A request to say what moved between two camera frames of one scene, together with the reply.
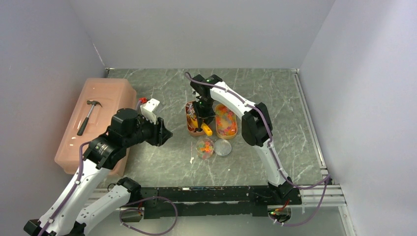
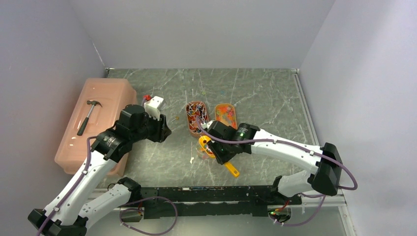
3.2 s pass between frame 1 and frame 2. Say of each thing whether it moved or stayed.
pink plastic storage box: stayed
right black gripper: moved
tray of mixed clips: stayed
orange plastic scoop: moved
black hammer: stayed
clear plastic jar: stayed
